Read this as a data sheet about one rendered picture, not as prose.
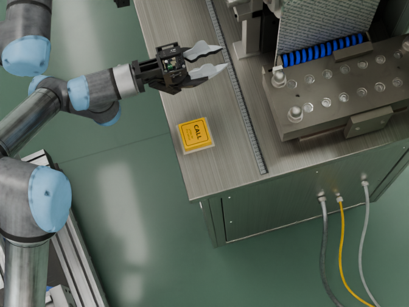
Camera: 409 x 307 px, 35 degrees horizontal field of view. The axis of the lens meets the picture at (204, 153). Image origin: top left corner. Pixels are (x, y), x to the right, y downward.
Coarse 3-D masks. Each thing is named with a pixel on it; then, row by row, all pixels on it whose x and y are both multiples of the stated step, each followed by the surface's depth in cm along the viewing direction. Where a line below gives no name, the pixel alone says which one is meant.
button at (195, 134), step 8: (200, 120) 164; (184, 128) 163; (192, 128) 163; (200, 128) 163; (184, 136) 162; (192, 136) 162; (200, 136) 162; (208, 136) 162; (184, 144) 162; (192, 144) 162; (200, 144) 162; (208, 144) 163
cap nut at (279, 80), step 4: (276, 72) 150; (280, 72) 150; (276, 76) 150; (280, 76) 150; (284, 76) 151; (272, 80) 153; (276, 80) 151; (280, 80) 151; (284, 80) 152; (272, 84) 154; (276, 84) 152; (280, 84) 152; (284, 84) 154
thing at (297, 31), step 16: (352, 0) 140; (368, 0) 143; (304, 16) 141; (320, 16) 144; (336, 16) 146; (352, 16) 148; (368, 16) 150; (288, 32) 147; (304, 32) 149; (320, 32) 151; (336, 32) 154; (352, 32) 156; (288, 48) 154; (304, 48) 157
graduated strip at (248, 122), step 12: (204, 0) 177; (216, 12) 175; (216, 24) 174; (216, 36) 173; (228, 48) 172; (228, 60) 171; (228, 72) 170; (240, 96) 168; (240, 108) 166; (252, 132) 164; (252, 144) 163; (264, 168) 161
